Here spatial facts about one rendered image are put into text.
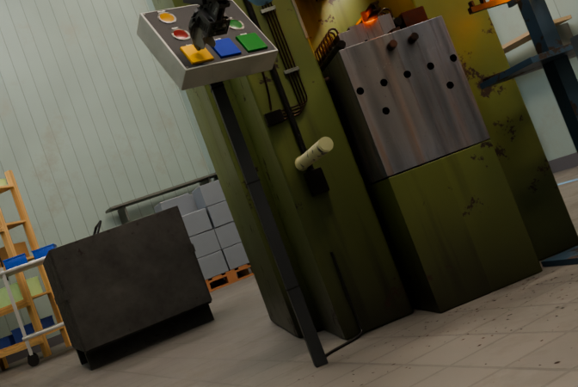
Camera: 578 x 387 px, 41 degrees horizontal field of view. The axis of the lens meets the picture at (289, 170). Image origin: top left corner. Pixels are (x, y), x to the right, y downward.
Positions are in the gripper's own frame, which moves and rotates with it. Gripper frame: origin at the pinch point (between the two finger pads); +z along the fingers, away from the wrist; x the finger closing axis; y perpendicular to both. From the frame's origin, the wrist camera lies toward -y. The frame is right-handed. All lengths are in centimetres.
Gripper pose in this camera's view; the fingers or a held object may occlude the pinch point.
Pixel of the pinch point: (198, 45)
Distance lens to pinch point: 233.9
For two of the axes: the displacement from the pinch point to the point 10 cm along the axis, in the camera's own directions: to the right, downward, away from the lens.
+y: 5.6, 6.8, -4.6
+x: 7.8, -2.6, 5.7
